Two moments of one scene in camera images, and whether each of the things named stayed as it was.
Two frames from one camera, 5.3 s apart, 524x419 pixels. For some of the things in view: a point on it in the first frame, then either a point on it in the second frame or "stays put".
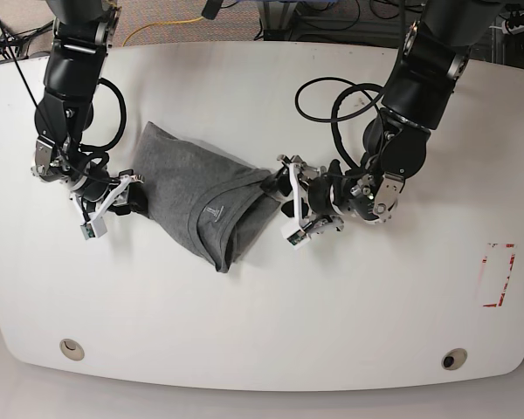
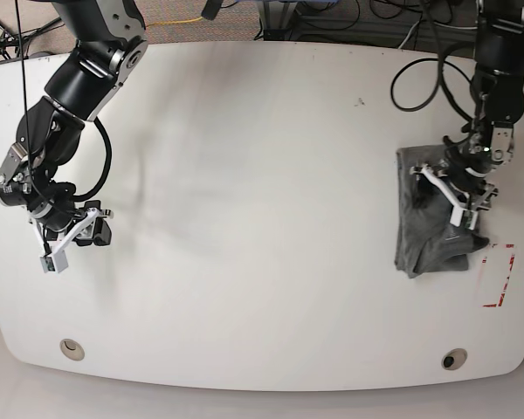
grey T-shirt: (202, 196) to (426, 241)
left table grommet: (72, 349) stays put
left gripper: (95, 190) to (56, 213)
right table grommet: (453, 359) stays put
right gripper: (326, 195) to (463, 176)
